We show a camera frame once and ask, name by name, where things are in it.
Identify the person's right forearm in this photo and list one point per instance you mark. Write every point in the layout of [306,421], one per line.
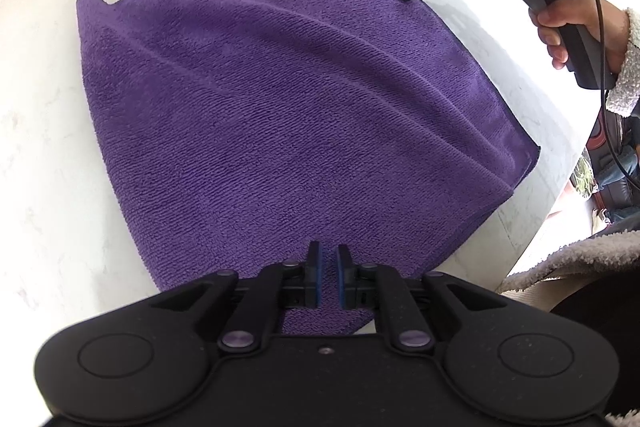
[627,77]

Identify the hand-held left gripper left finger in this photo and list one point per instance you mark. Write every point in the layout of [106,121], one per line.
[315,274]

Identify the purple towel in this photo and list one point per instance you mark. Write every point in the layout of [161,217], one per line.
[275,107]

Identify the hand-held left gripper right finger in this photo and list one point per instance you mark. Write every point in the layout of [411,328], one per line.
[341,277]

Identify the person's right hand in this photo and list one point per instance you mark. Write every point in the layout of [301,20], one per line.
[612,32]

